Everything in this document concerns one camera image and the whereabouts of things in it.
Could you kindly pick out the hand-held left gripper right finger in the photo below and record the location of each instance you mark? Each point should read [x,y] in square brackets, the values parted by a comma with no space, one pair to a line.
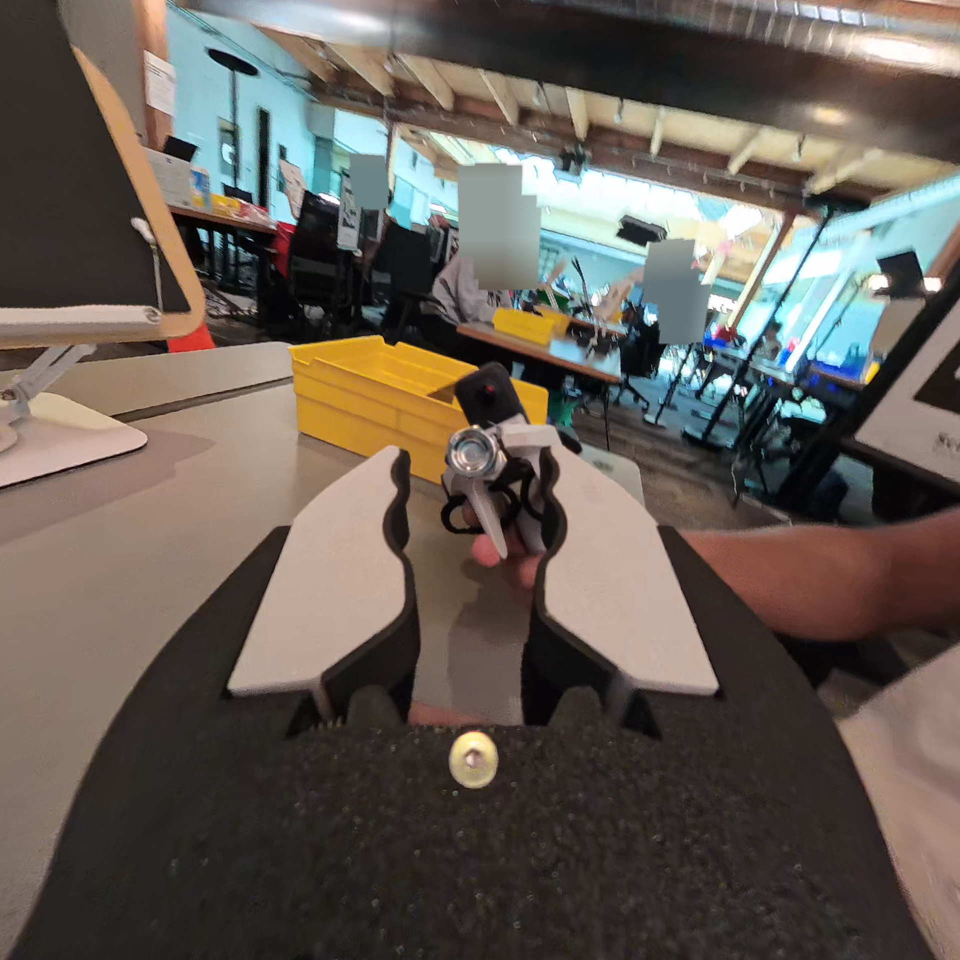
[630,592]

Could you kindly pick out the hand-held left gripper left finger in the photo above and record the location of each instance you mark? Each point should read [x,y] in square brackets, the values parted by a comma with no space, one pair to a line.
[322,592]

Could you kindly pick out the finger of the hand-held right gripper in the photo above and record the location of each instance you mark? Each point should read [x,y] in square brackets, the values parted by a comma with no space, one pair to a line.
[532,436]
[487,525]

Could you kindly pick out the steel hex bolt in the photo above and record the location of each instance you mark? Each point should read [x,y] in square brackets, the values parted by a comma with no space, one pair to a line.
[472,452]

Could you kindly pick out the yellow plastic bin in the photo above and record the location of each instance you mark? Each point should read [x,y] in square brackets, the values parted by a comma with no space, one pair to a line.
[525,324]
[352,405]

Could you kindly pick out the person's right forearm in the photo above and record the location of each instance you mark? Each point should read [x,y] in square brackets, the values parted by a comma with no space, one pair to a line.
[810,577]

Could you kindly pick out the grey desk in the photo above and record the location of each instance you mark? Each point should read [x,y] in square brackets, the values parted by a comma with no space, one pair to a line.
[112,562]

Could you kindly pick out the person's right hand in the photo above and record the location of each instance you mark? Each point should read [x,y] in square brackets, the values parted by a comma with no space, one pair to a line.
[517,571]

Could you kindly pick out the tag sign on stand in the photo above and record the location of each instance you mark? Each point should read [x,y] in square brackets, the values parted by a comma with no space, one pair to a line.
[346,225]

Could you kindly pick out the black office chair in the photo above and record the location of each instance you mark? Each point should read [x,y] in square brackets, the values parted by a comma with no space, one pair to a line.
[319,247]

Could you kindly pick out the black hanging projector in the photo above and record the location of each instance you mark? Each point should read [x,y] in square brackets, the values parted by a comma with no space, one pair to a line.
[641,229]

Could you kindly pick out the orange traffic cone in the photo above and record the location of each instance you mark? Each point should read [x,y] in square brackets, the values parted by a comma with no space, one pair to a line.
[191,339]

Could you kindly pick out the white monitor stand base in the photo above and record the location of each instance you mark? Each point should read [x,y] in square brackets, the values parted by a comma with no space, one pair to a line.
[75,442]

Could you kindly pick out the framed right tag sign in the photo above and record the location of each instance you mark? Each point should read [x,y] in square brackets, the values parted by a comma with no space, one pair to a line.
[900,427]

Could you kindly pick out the yellow boxes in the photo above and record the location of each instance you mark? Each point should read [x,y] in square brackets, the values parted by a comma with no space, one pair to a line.
[232,204]

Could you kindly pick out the person's white shirt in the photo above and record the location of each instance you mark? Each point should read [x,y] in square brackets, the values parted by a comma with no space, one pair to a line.
[915,787]

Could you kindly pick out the white cardboard box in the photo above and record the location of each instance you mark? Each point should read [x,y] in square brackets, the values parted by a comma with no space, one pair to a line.
[169,176]

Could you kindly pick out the black studio light panel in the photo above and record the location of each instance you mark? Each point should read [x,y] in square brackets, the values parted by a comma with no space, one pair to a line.
[900,274]

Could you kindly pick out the black floor lamp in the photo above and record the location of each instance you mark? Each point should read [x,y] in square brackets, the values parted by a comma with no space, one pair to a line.
[232,60]

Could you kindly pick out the white wall poster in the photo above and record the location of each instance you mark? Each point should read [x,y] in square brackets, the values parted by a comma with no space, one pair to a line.
[159,82]

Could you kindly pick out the monitor with wooden frame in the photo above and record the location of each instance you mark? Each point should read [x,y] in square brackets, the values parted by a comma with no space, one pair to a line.
[60,150]

